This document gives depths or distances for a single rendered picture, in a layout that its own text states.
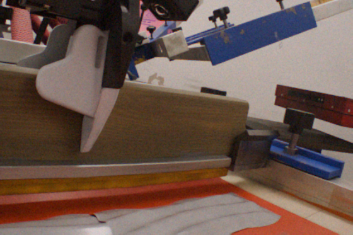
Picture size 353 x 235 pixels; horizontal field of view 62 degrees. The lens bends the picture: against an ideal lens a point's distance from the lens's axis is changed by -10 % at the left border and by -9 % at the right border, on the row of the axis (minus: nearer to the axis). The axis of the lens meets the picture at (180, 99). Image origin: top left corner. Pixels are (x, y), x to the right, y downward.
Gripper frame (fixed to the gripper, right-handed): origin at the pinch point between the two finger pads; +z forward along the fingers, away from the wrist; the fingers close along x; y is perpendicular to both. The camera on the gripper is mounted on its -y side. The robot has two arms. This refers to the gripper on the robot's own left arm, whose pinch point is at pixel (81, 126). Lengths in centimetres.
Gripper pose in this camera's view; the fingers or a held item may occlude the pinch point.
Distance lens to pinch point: 27.4
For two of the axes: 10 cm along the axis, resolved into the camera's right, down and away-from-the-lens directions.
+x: 6.5, 2.0, -7.3
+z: -2.0, 9.8, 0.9
